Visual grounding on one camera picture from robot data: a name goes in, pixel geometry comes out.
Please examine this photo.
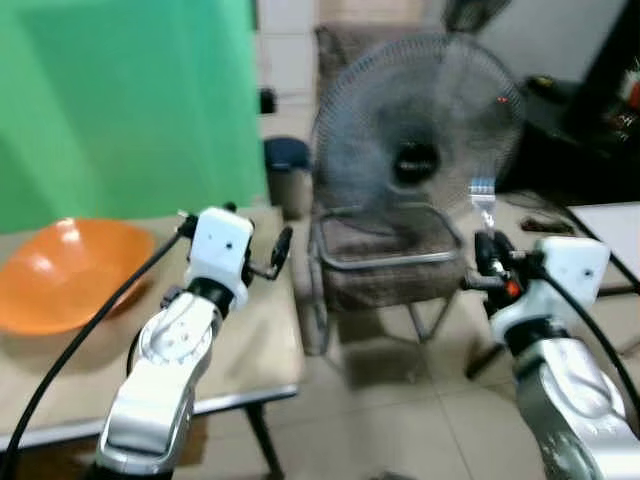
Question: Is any black standing fan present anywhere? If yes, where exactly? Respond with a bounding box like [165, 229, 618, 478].
[312, 33, 526, 218]

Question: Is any dark blue trash bin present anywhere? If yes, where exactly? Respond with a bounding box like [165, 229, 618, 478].
[262, 136, 314, 221]

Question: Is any brown metal-frame chair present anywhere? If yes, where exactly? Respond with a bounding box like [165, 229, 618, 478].
[305, 22, 473, 357]

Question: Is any orange plastic bowl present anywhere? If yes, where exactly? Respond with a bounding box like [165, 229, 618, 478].
[0, 217, 158, 336]

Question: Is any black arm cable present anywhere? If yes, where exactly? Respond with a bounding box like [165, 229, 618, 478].
[0, 213, 193, 480]
[525, 258, 640, 403]

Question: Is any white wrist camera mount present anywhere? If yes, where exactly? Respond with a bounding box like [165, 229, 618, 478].
[186, 208, 254, 299]
[490, 237, 612, 341]

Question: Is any green backdrop screen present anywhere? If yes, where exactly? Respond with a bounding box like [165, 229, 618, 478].
[0, 0, 269, 236]

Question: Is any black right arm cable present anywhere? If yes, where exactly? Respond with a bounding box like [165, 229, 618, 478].
[525, 258, 640, 403]

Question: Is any red and white decoration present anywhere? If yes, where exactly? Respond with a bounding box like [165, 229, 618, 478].
[617, 60, 640, 113]

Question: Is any silver metal fork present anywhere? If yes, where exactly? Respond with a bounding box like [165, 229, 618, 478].
[468, 177, 498, 238]

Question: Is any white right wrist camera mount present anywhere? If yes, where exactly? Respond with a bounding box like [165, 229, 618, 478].
[490, 237, 612, 341]

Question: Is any beige table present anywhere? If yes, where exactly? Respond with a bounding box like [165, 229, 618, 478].
[0, 205, 306, 480]

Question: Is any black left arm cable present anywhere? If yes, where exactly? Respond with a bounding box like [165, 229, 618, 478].
[0, 213, 193, 480]

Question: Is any white table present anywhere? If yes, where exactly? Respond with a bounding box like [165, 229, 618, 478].
[565, 202, 640, 293]

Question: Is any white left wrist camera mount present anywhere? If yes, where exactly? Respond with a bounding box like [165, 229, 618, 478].
[186, 208, 254, 299]

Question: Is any black desk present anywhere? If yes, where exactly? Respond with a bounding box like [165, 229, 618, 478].
[500, 70, 640, 207]

